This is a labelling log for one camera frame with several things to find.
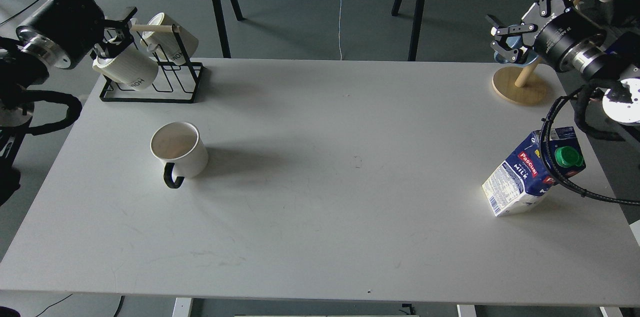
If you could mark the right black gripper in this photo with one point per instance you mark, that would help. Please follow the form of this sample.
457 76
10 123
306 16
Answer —
564 38

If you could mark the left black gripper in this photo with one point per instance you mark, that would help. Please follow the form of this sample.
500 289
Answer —
60 33

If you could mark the white mug black handle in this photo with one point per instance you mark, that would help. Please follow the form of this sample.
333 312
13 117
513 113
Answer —
179 146

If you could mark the blue milk carton green cap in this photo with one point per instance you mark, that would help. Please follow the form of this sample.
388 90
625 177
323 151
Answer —
519 183

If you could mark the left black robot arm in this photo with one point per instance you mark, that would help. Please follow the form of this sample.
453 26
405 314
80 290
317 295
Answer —
19 73

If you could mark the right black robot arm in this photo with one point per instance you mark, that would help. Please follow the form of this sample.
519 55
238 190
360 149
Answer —
607 104

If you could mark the blue enamel mug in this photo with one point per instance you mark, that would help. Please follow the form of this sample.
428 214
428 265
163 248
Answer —
513 56

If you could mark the front white ribbed mug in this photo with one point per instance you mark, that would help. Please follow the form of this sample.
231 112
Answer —
131 68

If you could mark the white ribbed mug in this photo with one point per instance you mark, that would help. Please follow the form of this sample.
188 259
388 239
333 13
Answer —
167 45
131 68

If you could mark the wooden mug tree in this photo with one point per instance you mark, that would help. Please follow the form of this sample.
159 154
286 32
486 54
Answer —
520 85

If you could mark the rear white ribbed mug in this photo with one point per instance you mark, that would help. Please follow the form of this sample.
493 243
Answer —
167 45

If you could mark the black trestle table legs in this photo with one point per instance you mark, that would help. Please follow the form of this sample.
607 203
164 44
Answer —
320 2

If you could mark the black wire mug rack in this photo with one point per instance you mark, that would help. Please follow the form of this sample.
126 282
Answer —
174 83

